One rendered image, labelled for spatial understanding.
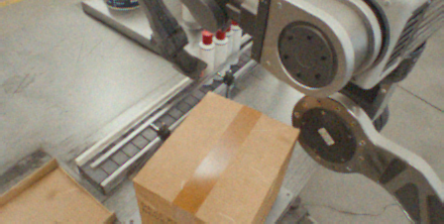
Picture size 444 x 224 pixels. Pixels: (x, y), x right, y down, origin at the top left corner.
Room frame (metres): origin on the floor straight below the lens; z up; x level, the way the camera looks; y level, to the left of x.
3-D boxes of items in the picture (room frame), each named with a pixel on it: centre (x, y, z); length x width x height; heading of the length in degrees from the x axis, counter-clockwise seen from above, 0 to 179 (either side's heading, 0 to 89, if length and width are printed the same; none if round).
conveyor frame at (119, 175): (1.19, -0.13, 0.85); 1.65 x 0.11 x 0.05; 145
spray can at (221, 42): (0.97, 0.01, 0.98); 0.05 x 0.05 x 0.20
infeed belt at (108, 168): (1.19, -0.13, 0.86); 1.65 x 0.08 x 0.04; 145
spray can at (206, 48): (0.93, 0.05, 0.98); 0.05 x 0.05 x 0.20
